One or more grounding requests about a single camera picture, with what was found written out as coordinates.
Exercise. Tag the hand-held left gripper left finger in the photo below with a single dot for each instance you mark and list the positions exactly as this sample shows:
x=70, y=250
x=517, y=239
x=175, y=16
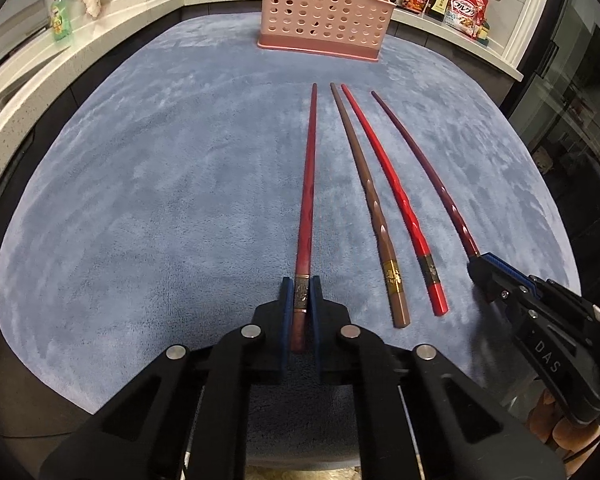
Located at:
x=286, y=310

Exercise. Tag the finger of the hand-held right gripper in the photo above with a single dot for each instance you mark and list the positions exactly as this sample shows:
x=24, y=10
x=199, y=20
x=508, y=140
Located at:
x=505, y=270
x=490, y=287

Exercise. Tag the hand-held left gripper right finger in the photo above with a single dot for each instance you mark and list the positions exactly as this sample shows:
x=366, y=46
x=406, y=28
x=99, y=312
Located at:
x=316, y=310

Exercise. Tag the purple chopstick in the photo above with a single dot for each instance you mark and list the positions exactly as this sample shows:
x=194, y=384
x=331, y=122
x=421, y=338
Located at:
x=469, y=242

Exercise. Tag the dark red chopstick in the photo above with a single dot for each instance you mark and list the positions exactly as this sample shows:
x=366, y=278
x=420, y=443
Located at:
x=305, y=210

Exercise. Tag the pink perforated utensil holder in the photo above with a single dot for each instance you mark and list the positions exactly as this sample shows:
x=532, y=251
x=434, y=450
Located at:
x=320, y=10

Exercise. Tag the person's right hand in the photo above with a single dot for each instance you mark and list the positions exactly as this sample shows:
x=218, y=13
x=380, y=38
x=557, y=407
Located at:
x=565, y=437

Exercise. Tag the brown chopstick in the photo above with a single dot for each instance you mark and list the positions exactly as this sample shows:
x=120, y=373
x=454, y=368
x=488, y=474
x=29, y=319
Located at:
x=401, y=310

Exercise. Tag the blue plush blanket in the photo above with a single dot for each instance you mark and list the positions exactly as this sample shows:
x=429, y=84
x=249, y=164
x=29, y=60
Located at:
x=180, y=185

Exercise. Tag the glass sliding door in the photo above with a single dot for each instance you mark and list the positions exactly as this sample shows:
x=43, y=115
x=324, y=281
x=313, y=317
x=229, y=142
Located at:
x=570, y=85

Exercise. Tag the small yellow condiment bottle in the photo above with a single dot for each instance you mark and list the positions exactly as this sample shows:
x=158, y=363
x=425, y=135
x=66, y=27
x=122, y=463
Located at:
x=484, y=32

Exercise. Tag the white and red cereal bag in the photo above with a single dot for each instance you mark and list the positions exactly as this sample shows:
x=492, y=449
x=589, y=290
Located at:
x=465, y=10

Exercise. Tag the white kitchen counter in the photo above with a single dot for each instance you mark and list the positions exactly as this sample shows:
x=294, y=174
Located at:
x=130, y=20

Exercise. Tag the green dish soap bottle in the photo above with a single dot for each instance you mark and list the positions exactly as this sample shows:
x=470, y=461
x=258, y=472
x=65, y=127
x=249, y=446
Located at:
x=60, y=20

